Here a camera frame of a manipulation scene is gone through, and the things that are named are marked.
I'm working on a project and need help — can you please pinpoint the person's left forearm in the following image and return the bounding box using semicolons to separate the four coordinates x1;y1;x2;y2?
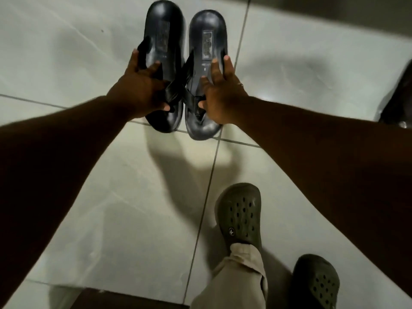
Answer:
0;94;139;309

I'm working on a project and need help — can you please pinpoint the person's right forearm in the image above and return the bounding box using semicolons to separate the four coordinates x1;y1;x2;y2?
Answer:
232;96;412;301

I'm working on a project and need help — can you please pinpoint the dark shiny shoe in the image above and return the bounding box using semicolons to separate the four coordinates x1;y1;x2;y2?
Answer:
378;59;412;130

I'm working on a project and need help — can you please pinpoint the black strap sandal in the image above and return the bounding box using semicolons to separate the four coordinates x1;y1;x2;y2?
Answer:
137;0;187;134
182;9;229;141

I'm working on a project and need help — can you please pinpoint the person's right hand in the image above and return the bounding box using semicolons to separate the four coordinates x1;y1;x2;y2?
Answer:
198;55;250;126

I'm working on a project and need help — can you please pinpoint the olive green clog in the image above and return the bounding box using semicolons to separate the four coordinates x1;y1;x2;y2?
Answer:
214;182;262;254
290;254;341;309

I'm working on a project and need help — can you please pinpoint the beige trouser leg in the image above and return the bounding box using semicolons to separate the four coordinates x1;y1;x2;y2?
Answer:
190;242;270;309

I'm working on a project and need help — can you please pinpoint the person's left hand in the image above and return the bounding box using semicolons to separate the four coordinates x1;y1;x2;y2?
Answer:
106;50;171;121

